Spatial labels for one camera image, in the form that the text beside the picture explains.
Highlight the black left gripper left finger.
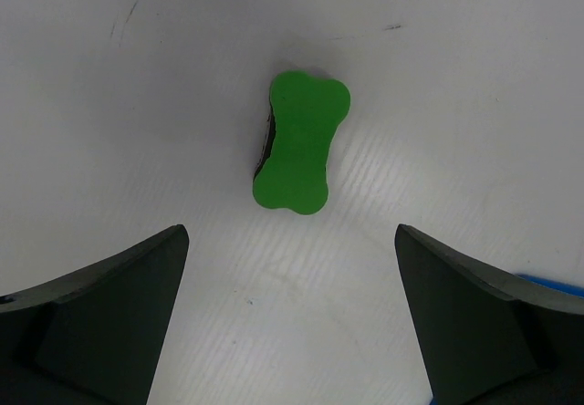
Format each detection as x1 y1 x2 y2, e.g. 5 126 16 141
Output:
1 224 189 404

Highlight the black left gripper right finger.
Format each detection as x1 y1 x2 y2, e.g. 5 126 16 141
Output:
394 224 583 404

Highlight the blue-framed small whiteboard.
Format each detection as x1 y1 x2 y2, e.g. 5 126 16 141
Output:
518 274 584 297

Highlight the green bone-shaped eraser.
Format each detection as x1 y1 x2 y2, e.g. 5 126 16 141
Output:
252 70 350 215

